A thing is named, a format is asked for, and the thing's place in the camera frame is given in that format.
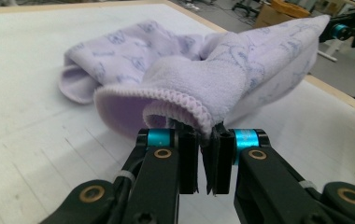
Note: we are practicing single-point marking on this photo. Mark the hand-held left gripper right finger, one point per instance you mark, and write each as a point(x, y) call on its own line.
point(259, 180)

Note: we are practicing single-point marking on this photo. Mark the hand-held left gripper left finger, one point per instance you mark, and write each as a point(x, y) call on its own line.
point(160, 180)

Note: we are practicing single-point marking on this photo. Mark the white metal stand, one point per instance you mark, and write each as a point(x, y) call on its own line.
point(331, 51)

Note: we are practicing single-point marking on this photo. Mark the lilac printed towel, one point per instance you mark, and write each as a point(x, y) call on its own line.
point(197, 81)

